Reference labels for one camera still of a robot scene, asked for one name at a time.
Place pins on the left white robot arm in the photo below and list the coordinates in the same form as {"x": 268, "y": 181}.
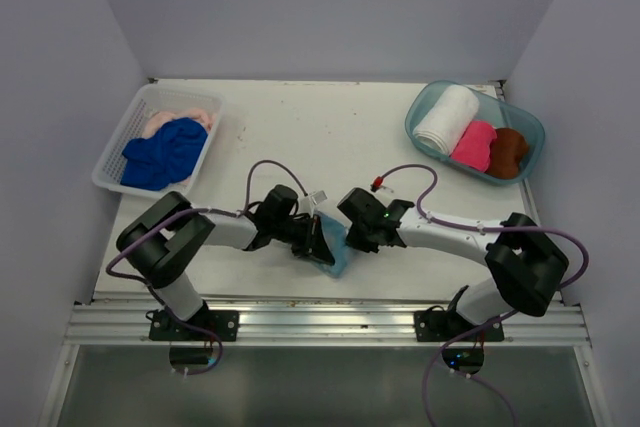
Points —
{"x": 161, "y": 243}

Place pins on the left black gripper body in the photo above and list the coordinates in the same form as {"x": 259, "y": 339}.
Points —
{"x": 300, "y": 232}

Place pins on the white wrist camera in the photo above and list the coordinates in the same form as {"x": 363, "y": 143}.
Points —
{"x": 378, "y": 185}
{"x": 310, "y": 203}

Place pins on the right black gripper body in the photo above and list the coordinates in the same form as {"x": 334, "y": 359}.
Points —
{"x": 359, "y": 237}

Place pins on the white plastic laundry basket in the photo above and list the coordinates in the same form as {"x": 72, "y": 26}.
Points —
{"x": 149, "y": 100}

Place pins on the brown rolled towel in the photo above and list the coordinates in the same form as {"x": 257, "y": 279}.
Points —
{"x": 506, "y": 153}

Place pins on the pink cloth in basket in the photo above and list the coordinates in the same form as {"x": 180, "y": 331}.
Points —
{"x": 156, "y": 121}

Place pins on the white towel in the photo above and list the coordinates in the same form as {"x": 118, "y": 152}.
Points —
{"x": 443, "y": 125}

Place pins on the aluminium mounting rail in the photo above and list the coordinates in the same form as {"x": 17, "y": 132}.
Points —
{"x": 335, "y": 323}

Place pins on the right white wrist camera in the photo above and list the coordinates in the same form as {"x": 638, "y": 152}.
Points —
{"x": 378, "y": 185}

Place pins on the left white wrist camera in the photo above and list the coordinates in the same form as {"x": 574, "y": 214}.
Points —
{"x": 310, "y": 203}

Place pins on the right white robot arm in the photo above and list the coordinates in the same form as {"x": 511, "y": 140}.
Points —
{"x": 525, "y": 265}

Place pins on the light blue patterned cloth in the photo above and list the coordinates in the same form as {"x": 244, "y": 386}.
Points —
{"x": 334, "y": 233}

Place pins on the teal transparent plastic bin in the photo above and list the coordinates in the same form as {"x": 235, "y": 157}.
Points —
{"x": 494, "y": 111}

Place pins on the dark blue cloth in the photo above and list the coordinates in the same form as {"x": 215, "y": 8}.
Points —
{"x": 168, "y": 157}

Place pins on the pink rolled towel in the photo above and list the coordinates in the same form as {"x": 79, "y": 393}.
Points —
{"x": 474, "y": 147}

